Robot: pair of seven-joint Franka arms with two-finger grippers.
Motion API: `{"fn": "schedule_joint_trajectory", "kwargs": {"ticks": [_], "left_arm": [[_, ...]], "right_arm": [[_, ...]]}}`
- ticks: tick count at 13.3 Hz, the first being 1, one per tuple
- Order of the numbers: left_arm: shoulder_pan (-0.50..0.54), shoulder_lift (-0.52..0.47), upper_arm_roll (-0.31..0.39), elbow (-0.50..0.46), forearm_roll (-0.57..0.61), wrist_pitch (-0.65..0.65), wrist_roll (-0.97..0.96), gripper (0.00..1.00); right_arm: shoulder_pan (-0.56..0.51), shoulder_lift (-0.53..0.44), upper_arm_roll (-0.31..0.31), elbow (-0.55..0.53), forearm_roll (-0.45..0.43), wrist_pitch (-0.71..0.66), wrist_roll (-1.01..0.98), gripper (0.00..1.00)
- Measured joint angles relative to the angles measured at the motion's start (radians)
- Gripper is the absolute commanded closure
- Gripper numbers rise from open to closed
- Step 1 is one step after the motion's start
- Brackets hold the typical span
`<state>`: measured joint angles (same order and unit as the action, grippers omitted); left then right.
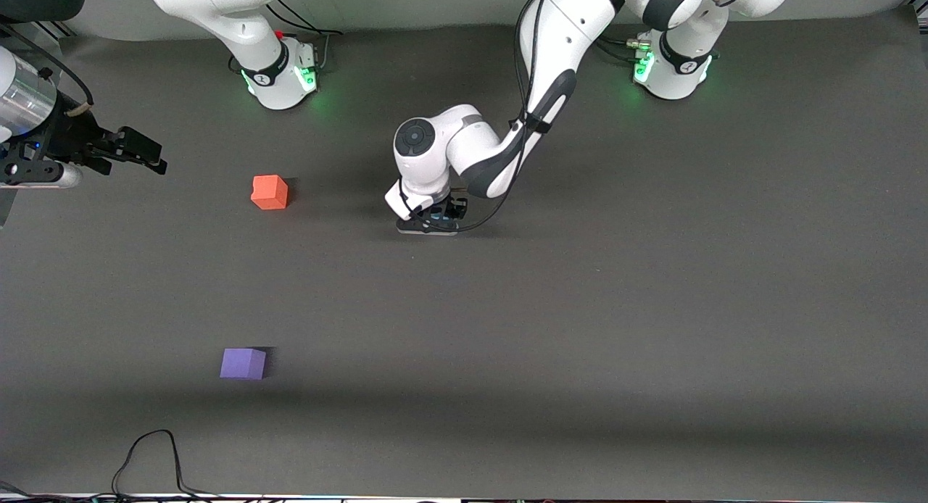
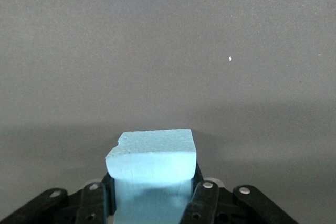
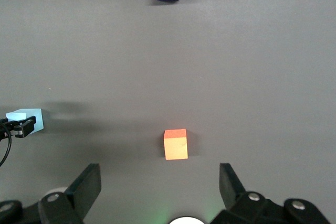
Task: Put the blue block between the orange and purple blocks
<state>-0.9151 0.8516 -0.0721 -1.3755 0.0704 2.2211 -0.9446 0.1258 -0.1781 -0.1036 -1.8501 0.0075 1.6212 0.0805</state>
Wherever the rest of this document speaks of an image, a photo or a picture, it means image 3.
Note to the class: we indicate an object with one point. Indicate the light blue block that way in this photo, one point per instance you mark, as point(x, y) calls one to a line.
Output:
point(38, 119)

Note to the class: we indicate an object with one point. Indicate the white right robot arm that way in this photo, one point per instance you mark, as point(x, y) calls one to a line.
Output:
point(186, 220)

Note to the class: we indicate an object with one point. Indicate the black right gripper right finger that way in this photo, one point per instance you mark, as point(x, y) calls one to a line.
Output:
point(236, 197)

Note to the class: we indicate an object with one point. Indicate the orange block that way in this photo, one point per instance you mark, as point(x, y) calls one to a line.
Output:
point(175, 146)

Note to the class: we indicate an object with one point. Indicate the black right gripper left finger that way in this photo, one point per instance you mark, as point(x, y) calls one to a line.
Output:
point(78, 195)

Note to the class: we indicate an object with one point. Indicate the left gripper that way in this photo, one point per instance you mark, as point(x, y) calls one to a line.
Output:
point(4, 130)

